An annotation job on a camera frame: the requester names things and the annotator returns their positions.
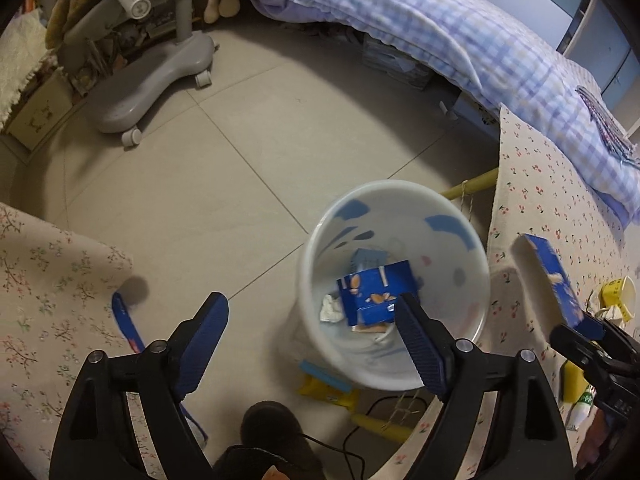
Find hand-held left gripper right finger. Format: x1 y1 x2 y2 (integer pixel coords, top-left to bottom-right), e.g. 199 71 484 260
394 292 576 480

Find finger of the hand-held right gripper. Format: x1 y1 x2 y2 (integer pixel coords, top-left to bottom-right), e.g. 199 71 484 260
549 310 618 368

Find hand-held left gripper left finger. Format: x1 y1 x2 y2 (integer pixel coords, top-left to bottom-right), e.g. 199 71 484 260
48 291 231 480

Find yellow paper cup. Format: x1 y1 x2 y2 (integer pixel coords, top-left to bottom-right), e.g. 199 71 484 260
599 276 638 322

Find blue snack carton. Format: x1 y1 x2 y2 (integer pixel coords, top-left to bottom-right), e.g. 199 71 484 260
336 260 417 333

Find long blue box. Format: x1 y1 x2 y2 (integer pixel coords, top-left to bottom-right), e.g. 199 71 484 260
520 233 585 328

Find white plastic waste bin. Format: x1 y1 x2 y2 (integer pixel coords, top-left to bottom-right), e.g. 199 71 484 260
297 179 492 392

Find white tissue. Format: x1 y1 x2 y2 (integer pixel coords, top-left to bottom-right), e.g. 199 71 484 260
319 294 347 324

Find blue pen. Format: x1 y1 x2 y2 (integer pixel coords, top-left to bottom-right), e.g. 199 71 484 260
111 292 208 442

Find yellow wooden table leg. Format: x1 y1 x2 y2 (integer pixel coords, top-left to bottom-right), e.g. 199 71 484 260
349 410 420 444
439 167 501 202

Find yellow packet with blue strip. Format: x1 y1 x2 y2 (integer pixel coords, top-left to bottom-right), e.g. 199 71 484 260
298 360 361 409

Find black fuzzy slipper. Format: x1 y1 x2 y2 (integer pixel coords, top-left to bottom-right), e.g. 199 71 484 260
214 400 328 480

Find cherry print tablecloth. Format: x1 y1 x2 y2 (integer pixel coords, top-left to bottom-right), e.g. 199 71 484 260
357 102 640 480

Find floral beige cloth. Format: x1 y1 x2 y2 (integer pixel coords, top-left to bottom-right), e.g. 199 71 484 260
0 202 203 480

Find patterned purple cloth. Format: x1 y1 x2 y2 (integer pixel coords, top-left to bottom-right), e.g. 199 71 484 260
575 84 640 169

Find grey rolling chair base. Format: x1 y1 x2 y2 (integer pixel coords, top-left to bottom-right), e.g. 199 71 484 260
59 0 219 149

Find beige cardboard box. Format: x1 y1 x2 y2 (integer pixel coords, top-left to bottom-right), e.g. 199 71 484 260
7 72 77 152

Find under-bed storage box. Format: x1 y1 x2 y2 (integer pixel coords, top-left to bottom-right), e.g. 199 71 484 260
361 34 435 92

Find purple checked blanket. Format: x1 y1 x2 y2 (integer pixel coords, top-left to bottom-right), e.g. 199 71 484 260
222 0 640 227

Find blue grey wardrobe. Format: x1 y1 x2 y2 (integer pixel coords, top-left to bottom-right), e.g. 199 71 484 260
467 0 640 108

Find white fluffy rug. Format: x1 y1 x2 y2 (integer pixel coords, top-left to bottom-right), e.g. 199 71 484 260
0 12 49 132

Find black cable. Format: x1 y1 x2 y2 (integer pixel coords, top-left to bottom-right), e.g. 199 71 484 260
299 394 430 480

